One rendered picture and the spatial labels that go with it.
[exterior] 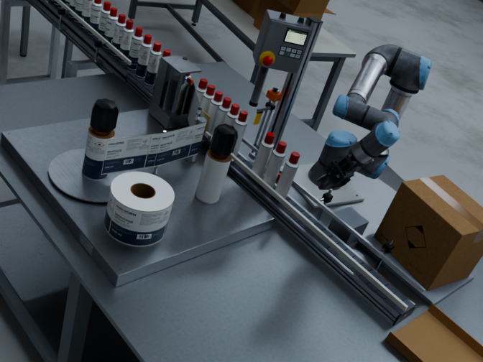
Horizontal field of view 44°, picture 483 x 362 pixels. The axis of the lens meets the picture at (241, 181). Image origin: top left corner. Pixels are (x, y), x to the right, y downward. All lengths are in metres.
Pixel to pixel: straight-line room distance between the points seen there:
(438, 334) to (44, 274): 1.60
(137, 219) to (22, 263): 1.01
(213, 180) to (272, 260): 0.35
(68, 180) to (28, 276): 0.71
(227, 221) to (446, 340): 0.83
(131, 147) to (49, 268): 0.85
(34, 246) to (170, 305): 1.13
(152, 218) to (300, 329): 0.57
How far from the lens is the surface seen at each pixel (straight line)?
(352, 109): 2.02
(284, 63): 2.29
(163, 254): 1.91
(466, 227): 2.19
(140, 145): 2.11
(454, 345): 2.16
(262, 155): 2.30
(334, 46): 4.36
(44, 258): 2.78
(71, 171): 2.16
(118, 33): 2.99
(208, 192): 2.12
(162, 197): 1.89
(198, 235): 2.02
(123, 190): 1.89
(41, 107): 2.62
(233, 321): 1.85
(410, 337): 2.09
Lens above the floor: 2.16
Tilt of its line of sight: 33 degrees down
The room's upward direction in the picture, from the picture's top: 19 degrees clockwise
